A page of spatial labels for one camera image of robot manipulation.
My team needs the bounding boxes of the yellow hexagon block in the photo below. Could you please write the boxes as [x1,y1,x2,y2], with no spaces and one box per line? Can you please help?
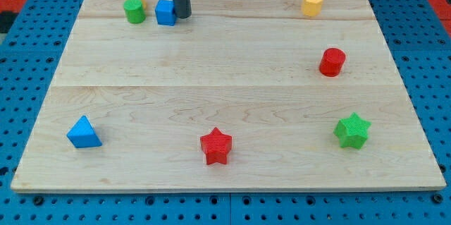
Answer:
[301,0,324,17]

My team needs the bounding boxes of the light wooden board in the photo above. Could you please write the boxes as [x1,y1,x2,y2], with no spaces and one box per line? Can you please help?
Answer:
[11,0,446,193]

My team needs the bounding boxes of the red star block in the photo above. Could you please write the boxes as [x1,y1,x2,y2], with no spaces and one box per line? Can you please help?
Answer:
[200,128,233,165]

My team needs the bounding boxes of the blue cube block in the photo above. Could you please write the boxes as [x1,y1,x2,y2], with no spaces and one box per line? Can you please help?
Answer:
[155,0,177,26]

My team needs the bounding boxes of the red cylinder block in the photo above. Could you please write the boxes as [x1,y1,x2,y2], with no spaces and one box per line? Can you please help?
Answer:
[319,48,346,77]

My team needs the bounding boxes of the green cylinder block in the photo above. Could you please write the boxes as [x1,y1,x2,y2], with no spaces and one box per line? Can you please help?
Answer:
[123,0,146,24]

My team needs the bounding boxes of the green star block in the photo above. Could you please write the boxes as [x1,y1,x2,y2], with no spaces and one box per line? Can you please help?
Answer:
[333,112,371,150]

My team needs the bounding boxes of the blue triangle block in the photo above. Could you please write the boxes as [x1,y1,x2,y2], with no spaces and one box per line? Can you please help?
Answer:
[66,116,102,148]

